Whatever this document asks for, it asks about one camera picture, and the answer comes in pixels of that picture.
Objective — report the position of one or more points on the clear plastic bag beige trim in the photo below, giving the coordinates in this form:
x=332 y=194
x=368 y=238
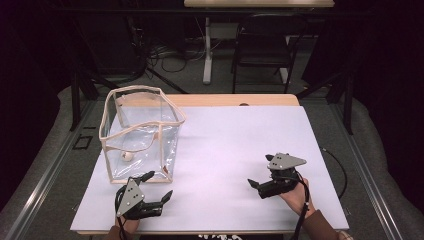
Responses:
x=143 y=140

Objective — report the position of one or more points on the black chair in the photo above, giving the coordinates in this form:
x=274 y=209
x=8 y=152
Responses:
x=263 y=50

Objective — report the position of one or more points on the white table mat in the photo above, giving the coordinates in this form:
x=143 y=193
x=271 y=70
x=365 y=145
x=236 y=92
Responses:
x=226 y=146

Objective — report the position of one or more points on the white ball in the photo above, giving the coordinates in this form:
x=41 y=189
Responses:
x=127 y=155

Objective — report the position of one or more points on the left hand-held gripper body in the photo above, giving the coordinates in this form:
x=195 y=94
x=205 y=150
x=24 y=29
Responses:
x=133 y=200

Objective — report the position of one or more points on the white-legged desk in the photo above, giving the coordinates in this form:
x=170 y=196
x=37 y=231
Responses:
x=256 y=4

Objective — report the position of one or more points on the black metal stand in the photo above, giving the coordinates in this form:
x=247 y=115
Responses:
x=80 y=86
x=343 y=93

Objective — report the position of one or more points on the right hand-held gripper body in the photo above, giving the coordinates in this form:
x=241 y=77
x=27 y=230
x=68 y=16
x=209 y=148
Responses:
x=283 y=176

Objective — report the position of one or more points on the aluminium floor rail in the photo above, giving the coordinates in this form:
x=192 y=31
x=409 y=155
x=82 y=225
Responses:
x=370 y=180
x=43 y=180

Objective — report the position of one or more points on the person's right hand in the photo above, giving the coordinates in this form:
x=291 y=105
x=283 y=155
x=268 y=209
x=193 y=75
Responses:
x=296 y=200

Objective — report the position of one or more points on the black floor hatch frame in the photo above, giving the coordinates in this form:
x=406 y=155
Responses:
x=82 y=142

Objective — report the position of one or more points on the person's left hand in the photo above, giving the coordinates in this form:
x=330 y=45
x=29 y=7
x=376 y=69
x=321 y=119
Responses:
x=128 y=225

